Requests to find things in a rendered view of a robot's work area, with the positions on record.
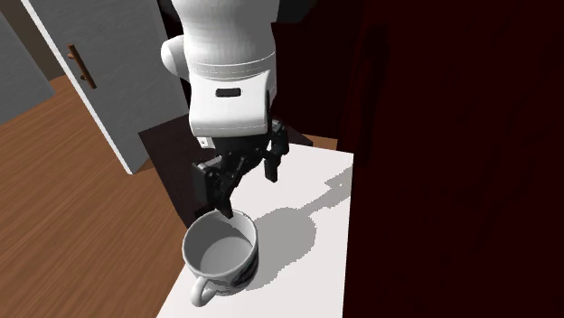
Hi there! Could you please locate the grey door with brown handle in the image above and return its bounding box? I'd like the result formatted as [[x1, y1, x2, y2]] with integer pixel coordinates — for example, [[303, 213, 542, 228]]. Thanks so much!
[[19, 0, 191, 176]]

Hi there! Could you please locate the white table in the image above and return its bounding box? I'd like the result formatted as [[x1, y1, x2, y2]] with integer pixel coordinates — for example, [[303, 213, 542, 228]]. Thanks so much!
[[155, 141, 355, 318]]

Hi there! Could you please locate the white mug with dark print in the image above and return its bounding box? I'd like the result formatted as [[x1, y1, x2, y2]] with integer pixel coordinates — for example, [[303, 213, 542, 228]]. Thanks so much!
[[182, 209, 259, 308]]

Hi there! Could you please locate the dark robot stand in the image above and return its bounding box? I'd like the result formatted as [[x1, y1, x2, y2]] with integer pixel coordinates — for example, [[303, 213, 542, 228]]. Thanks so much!
[[138, 113, 314, 230]]

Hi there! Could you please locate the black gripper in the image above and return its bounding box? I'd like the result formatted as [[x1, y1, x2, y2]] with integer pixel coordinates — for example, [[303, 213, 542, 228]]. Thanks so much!
[[191, 118, 291, 220]]

